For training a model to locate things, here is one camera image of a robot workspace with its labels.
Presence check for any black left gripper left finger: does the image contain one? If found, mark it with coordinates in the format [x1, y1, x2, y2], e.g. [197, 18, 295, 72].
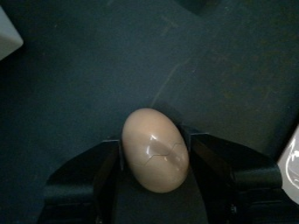
[36, 139, 125, 224]

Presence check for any pink square tray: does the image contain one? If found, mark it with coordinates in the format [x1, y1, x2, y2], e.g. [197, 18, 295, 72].
[275, 125, 299, 206]

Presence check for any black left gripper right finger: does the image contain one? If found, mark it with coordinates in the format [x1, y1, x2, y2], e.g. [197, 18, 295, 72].
[179, 124, 299, 224]

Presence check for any tan toy egg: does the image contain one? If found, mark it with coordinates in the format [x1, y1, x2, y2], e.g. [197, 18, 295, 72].
[120, 108, 192, 194]

